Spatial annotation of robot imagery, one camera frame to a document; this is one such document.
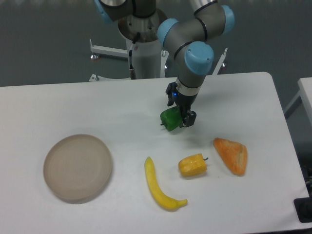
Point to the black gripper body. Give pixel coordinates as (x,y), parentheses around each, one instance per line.
(183,97)

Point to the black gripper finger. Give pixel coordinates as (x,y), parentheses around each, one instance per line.
(171,92)
(188,119)

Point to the green toy pepper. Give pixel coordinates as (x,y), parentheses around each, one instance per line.
(171,118)

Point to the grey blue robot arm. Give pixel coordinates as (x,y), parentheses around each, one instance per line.
(148,31)

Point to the yellow toy pepper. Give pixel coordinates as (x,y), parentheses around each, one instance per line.
(193,165)

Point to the orange toy bread triangle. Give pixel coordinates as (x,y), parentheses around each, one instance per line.
(233,154)

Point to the yellow toy banana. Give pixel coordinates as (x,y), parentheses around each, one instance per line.
(164,201)

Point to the beige round plate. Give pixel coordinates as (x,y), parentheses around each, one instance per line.
(77,168)

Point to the black device at table edge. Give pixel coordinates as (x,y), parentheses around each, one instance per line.
(303,208)

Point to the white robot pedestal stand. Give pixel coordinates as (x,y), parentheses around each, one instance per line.
(150,36)

